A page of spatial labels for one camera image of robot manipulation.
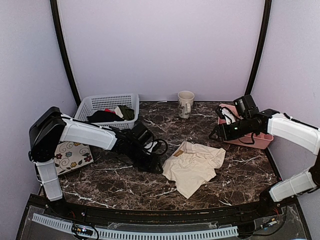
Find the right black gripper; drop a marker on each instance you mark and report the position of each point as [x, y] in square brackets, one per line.
[223, 133]

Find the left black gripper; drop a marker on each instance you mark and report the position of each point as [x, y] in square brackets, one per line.
[150, 165]

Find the cream cotton boxer underwear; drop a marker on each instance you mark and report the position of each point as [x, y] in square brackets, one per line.
[192, 165]

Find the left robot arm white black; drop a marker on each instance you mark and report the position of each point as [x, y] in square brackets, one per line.
[54, 128]

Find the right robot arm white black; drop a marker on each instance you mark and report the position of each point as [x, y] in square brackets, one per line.
[285, 127]

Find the pink divided organizer tray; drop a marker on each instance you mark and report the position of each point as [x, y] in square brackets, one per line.
[228, 114]

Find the cream ceramic mug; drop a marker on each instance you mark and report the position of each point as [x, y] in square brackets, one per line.
[185, 103]

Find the olive green garment in basket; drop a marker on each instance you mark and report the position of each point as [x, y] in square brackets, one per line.
[128, 113]

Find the small white garment in basket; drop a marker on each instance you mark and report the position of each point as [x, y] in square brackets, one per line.
[118, 112]

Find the black garment in basket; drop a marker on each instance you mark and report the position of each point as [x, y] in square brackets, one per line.
[102, 116]

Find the red garment in basket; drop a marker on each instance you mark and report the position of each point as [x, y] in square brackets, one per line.
[110, 111]

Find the floral square tile coaster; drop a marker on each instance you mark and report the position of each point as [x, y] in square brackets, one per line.
[70, 156]

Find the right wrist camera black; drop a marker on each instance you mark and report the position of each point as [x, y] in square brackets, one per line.
[245, 106]

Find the black front table rail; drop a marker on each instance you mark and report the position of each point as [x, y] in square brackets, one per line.
[157, 211]

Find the white slotted cable duct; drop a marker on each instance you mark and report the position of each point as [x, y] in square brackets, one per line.
[102, 233]

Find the right black frame post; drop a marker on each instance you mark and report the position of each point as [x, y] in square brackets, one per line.
[260, 46]

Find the black frame post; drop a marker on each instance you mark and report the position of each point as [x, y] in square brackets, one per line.
[260, 46]
[63, 51]

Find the left black frame post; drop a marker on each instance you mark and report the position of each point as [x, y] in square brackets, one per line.
[63, 51]

